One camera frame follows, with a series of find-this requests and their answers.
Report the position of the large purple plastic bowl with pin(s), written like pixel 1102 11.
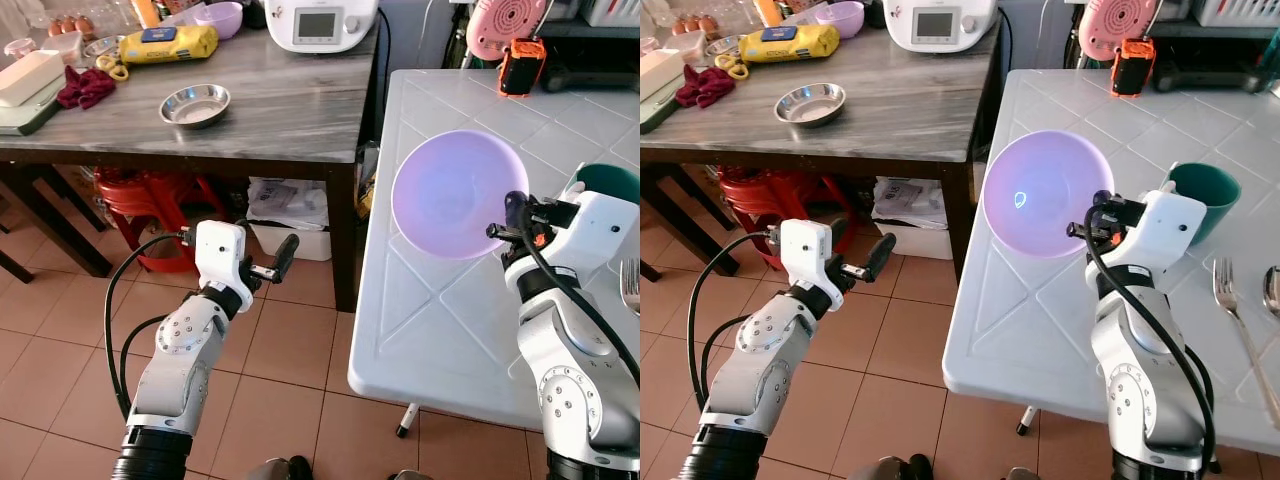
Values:
pixel 450 195
pixel 1040 190

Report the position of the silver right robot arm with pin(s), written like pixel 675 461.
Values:
pixel 570 350
pixel 1130 360

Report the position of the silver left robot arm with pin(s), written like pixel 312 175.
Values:
pixel 175 360
pixel 750 360

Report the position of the white storage box with papers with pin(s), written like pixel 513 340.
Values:
pixel 290 225
pixel 910 225

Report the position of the green plastic cup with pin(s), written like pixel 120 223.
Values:
pixel 610 182
pixel 1205 195

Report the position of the white plastic folding table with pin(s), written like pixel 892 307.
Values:
pixel 1030 320
pixel 440 320

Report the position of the silver metal fork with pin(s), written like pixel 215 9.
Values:
pixel 1240 320
pixel 631 285

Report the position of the red plastic stool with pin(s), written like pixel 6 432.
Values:
pixel 150 200
pixel 760 195

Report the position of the orange and black battery pack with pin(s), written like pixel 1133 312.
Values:
pixel 1133 70
pixel 522 70

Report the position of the dark wooden grey-top table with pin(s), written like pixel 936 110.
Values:
pixel 910 110
pixel 290 110

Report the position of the dark green tray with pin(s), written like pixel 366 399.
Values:
pixel 30 118
pixel 652 108

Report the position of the wide stainless steel bowl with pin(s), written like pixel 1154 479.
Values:
pixel 195 105
pixel 810 104

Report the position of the silver metal spoon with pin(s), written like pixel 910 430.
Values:
pixel 1273 290

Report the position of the pink round handheld fan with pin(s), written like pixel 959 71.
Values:
pixel 495 25
pixel 1110 25

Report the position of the white rectangular lidded box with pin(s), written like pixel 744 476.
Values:
pixel 657 72
pixel 28 78

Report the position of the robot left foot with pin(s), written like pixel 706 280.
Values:
pixel 905 468
pixel 280 468

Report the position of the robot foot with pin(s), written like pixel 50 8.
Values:
pixel 905 468
pixel 1022 475
pixel 410 476
pixel 280 468

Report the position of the dark red cloth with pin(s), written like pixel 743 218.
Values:
pixel 85 90
pixel 705 88

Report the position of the yellow plastic package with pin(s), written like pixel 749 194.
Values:
pixel 810 48
pixel 190 48

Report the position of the white plastic basket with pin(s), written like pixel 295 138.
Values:
pixel 1240 12
pixel 612 12

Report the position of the white kitchen appliance with display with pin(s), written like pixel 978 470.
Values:
pixel 940 25
pixel 320 25

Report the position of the small purple plastic bowl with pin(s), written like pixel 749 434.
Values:
pixel 220 18
pixel 842 18

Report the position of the small stainless steel dish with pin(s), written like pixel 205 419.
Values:
pixel 103 46
pixel 725 47

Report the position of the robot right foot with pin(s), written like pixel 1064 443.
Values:
pixel 410 476
pixel 1022 475

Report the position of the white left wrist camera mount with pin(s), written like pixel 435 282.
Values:
pixel 805 250
pixel 220 250

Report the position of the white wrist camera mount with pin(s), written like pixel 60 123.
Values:
pixel 600 225
pixel 1170 225
pixel 220 250
pixel 805 250

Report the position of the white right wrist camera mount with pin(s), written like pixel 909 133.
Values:
pixel 1170 225
pixel 600 225

